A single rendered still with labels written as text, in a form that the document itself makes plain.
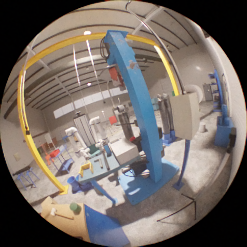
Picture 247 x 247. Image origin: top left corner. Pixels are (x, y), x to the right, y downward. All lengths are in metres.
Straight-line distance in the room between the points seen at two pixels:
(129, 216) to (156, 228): 0.53
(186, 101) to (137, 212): 1.71
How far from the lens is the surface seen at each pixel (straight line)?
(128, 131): 1.69
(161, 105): 2.40
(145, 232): 1.63
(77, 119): 2.14
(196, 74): 11.45
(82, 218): 0.89
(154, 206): 1.66
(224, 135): 2.69
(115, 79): 1.18
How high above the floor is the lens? 1.62
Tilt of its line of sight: 12 degrees down
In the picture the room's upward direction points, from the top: 18 degrees counter-clockwise
